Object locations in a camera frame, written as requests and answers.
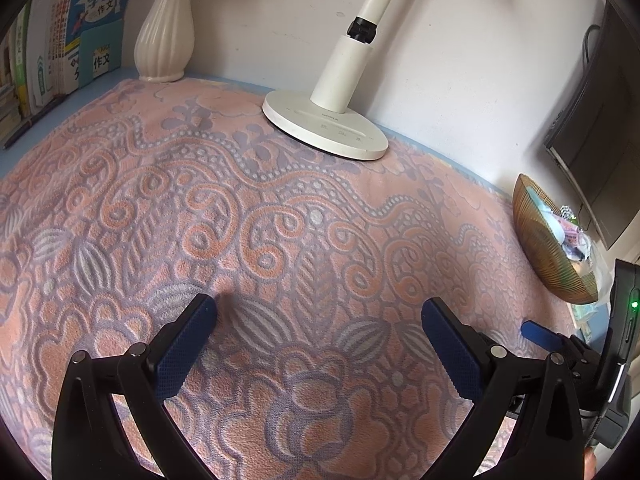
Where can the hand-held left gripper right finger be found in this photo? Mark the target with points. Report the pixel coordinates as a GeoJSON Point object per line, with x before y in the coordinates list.
{"type": "Point", "coordinates": [452, 350]}

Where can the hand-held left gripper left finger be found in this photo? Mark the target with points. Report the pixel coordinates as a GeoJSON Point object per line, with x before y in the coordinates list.
{"type": "Point", "coordinates": [187, 345]}

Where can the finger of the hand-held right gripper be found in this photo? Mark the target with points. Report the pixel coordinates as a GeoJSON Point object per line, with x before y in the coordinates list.
{"type": "Point", "coordinates": [537, 332]}

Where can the amber ribbed glass bowl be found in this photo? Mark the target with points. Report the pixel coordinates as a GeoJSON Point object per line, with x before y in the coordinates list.
{"type": "Point", "coordinates": [542, 250]}

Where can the checked cloth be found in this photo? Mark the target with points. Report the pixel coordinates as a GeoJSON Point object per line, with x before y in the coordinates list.
{"type": "Point", "coordinates": [567, 212]}

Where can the person's right hand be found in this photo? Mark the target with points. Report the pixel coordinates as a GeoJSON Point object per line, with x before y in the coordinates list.
{"type": "Point", "coordinates": [590, 465]}

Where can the clear plastic bag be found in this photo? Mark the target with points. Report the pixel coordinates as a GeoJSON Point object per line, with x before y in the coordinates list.
{"type": "Point", "coordinates": [602, 280]}

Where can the pink patterned blanket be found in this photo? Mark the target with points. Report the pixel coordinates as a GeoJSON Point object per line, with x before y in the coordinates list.
{"type": "Point", "coordinates": [300, 260]}

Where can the black monitor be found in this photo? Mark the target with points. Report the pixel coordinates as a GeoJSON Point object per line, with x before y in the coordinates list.
{"type": "Point", "coordinates": [600, 135]}

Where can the dark pen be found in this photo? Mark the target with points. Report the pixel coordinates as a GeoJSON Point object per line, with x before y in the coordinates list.
{"type": "Point", "coordinates": [35, 120]}

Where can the white desk lamp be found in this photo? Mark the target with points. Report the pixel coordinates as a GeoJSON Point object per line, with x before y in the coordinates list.
{"type": "Point", "coordinates": [345, 80]}

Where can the white ribbed vase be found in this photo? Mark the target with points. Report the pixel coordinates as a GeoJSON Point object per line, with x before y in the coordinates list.
{"type": "Point", "coordinates": [165, 35]}

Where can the row of books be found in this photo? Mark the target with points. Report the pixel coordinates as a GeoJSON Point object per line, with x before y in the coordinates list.
{"type": "Point", "coordinates": [95, 25]}

